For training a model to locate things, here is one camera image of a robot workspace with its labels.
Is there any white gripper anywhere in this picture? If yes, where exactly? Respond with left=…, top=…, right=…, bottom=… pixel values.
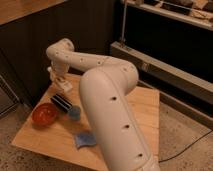
left=47, top=66, right=65, bottom=86

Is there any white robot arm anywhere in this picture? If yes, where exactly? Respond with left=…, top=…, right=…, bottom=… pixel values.
left=46, top=38, right=160, bottom=171

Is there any red ceramic bowl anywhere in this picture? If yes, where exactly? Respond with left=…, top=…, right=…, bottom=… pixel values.
left=32, top=103, right=58, bottom=126

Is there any black striped box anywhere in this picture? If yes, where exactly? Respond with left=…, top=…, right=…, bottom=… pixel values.
left=51, top=95, right=71, bottom=112

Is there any small blue cup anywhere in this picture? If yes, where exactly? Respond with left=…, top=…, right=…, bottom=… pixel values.
left=68, top=106, right=81, bottom=121

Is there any metal shelf rack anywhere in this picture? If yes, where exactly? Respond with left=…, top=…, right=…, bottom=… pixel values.
left=110, top=0, right=213, bottom=129

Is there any black floor cable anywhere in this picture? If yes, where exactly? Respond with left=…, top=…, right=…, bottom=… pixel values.
left=158, top=129, right=213, bottom=164

